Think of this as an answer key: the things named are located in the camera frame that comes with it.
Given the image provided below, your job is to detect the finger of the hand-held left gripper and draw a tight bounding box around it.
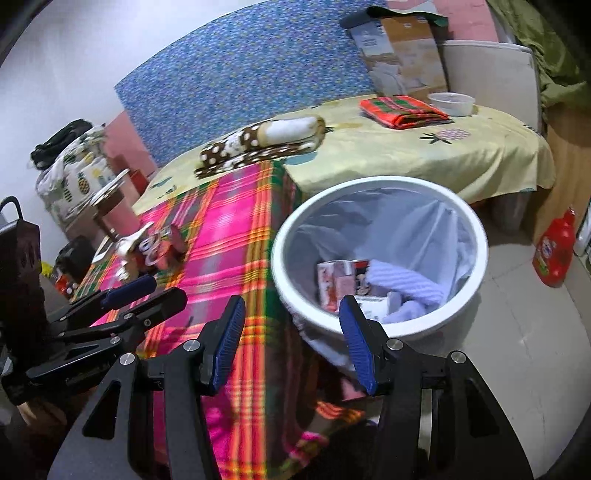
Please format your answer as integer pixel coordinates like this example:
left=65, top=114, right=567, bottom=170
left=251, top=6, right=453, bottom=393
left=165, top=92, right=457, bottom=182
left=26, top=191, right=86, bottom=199
left=25, top=288, right=188, bottom=384
left=46, top=274, right=158, bottom=333

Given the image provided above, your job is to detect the white smartphone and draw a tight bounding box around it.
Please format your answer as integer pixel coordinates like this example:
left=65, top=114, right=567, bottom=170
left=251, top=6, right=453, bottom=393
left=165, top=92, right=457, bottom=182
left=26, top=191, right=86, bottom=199
left=91, top=240, right=118, bottom=265

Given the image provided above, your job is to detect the black bag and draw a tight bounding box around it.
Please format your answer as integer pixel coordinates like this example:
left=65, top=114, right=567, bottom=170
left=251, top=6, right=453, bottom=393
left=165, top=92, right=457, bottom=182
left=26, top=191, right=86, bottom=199
left=30, top=119, right=93, bottom=169

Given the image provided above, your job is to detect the small white carton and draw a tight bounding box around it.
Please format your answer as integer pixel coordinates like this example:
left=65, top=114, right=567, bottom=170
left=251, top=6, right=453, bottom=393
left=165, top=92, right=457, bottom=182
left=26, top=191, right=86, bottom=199
left=358, top=291, right=402, bottom=324

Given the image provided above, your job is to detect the brown polka dot blanket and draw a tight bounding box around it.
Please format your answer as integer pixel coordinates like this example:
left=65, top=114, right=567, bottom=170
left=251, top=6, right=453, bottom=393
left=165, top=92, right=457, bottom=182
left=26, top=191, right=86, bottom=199
left=194, top=115, right=328, bottom=178

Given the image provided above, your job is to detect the green curtain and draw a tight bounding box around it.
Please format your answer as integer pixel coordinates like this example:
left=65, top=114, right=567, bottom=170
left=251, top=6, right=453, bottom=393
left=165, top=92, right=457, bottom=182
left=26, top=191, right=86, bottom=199
left=489, top=0, right=591, bottom=112

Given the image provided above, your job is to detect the red drink can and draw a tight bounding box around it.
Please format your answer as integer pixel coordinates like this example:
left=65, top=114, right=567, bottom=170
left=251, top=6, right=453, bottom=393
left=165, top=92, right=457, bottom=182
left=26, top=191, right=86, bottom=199
left=145, top=224, right=188, bottom=268

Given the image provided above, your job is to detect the white bowl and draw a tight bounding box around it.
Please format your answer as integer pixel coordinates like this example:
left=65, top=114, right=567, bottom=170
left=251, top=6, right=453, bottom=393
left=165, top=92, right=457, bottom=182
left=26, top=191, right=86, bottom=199
left=428, top=91, right=476, bottom=117

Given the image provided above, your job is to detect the blue floral headboard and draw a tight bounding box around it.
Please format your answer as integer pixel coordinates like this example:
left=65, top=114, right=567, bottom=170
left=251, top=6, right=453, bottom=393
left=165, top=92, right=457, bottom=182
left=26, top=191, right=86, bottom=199
left=114, top=0, right=393, bottom=169

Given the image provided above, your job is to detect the cardboard box with printed label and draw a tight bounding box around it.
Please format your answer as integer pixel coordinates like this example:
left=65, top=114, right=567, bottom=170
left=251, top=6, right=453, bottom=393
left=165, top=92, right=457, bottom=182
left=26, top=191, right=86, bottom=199
left=339, top=6, right=451, bottom=95

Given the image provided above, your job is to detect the white trash bin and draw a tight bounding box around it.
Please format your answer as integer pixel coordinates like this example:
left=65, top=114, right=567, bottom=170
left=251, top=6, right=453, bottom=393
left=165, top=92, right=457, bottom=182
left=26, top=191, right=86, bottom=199
left=271, top=175, right=490, bottom=342

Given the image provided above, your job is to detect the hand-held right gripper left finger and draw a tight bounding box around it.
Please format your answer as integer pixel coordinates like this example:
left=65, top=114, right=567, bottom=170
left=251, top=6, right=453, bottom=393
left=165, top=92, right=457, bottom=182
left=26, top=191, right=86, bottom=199
left=46, top=294, right=247, bottom=480

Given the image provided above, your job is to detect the black backpack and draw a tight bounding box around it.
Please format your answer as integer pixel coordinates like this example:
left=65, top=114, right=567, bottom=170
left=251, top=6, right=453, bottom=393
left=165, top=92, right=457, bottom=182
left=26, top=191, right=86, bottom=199
left=55, top=235, right=95, bottom=282

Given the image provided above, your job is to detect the white panel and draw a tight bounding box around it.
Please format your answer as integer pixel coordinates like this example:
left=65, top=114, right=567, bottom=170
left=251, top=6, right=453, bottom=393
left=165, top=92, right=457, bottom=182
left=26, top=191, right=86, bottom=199
left=441, top=39, right=543, bottom=134

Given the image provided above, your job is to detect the pink green plaid tablecloth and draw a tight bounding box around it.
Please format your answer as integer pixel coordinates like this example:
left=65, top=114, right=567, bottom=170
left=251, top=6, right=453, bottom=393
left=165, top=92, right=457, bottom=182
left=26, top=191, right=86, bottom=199
left=76, top=159, right=370, bottom=480

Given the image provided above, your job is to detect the pineapple print bundle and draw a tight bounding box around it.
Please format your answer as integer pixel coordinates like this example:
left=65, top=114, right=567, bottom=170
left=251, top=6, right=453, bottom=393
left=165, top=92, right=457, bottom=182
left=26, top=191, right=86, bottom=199
left=36, top=124, right=112, bottom=227

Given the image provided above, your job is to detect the pink mug with brown lid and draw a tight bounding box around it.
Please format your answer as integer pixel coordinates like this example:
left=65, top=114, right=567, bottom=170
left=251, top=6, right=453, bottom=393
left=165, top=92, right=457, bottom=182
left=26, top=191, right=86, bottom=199
left=89, top=178, right=137, bottom=245

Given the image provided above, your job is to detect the red plaid folded cloth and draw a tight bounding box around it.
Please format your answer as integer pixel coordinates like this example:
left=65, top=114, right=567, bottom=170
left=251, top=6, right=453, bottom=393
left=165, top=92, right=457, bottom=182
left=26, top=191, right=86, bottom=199
left=359, top=95, right=453, bottom=131

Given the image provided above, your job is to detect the yellow pineapple print bed sheet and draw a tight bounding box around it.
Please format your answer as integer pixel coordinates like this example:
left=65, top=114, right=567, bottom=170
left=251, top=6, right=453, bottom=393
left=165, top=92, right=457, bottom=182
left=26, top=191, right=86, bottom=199
left=131, top=99, right=557, bottom=217

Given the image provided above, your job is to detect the white yogurt cup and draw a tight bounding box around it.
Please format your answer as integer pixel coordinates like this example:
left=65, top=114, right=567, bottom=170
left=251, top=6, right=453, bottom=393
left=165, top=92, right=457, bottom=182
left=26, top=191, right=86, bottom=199
left=115, top=222, right=153, bottom=282

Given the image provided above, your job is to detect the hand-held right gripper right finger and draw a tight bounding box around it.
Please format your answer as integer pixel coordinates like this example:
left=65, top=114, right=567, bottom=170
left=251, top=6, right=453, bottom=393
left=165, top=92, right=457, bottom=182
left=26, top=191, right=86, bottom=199
left=338, top=294, right=550, bottom=480

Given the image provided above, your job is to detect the red detergent bottle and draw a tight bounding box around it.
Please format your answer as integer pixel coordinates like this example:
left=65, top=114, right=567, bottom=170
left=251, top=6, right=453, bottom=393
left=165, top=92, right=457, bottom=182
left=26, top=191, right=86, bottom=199
left=532, top=207, right=579, bottom=289

